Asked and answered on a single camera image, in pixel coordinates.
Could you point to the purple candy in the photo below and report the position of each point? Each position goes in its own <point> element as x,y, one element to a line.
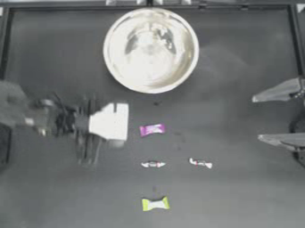
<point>153,130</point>

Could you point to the black white red candy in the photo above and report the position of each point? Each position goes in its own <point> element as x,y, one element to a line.
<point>153,164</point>
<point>201,163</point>

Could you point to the green white candy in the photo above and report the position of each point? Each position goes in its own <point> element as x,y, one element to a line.
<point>155,204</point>

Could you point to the steel bowl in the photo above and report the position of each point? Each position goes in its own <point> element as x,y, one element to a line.
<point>150,74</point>

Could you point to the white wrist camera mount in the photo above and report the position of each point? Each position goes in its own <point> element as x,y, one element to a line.
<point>108,121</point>

